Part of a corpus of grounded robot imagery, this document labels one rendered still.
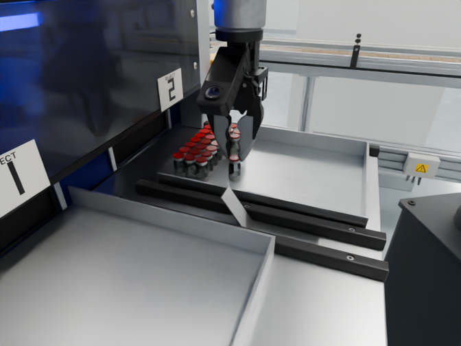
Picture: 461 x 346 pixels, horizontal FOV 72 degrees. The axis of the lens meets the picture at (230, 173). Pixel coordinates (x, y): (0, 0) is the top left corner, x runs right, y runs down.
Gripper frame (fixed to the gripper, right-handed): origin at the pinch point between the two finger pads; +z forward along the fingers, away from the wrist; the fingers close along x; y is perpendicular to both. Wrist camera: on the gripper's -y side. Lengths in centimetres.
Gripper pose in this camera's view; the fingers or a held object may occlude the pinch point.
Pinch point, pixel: (233, 155)
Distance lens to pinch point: 55.5
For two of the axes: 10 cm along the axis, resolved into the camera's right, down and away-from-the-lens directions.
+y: 3.5, -4.9, 8.0
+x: -9.4, -1.9, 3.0
